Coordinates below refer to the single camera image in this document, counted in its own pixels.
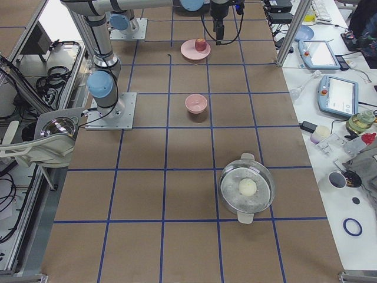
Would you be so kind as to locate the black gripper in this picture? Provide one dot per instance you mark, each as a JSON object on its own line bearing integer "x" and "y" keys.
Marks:
{"x": 218, "y": 12}

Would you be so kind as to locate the red apple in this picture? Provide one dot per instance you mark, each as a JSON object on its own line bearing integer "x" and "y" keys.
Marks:
{"x": 200, "y": 44}

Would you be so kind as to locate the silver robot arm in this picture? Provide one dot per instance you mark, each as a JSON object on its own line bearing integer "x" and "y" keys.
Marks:
{"x": 125, "y": 23}
{"x": 94, "y": 23}

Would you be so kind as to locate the pink plate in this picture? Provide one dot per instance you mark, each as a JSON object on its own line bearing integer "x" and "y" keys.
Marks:
{"x": 189, "y": 51}

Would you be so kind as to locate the pink bowl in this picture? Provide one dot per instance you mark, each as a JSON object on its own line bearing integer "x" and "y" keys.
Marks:
{"x": 196, "y": 103}

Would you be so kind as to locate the light blue plate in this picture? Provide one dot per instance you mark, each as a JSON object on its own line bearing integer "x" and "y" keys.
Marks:
{"x": 304, "y": 33}

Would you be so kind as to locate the steel bowl on chair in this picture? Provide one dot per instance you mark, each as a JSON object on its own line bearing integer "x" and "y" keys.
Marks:
{"x": 59, "y": 125}

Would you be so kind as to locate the blue teach pendant far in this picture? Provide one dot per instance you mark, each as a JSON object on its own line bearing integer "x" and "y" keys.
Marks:
{"x": 317, "y": 55}

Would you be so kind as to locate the blue teach pendant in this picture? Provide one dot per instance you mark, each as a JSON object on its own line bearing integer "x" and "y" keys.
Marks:
{"x": 317, "y": 55}
{"x": 338, "y": 96}

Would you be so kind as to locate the black power adapter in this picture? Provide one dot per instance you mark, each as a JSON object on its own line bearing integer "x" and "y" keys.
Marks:
{"x": 307, "y": 126}

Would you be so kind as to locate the blue teach pendant near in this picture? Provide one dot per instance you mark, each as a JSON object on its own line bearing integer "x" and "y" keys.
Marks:
{"x": 338, "y": 96}

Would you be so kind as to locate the glass pot with lid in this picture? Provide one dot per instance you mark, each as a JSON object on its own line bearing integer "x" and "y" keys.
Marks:
{"x": 246, "y": 188}

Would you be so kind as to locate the glass teapot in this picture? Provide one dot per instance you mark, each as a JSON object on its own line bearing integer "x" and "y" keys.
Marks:
{"x": 360, "y": 122}

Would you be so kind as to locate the white cup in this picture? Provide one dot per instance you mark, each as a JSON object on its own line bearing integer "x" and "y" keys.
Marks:
{"x": 332, "y": 182}

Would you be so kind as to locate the grey office chair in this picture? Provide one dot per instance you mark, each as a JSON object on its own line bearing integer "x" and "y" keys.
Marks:
{"x": 54, "y": 151}

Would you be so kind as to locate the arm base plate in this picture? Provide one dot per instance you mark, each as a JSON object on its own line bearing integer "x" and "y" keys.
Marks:
{"x": 121, "y": 117}
{"x": 116, "y": 35}

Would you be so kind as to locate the aluminium frame post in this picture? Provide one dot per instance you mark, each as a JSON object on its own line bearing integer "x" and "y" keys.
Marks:
{"x": 302, "y": 8}

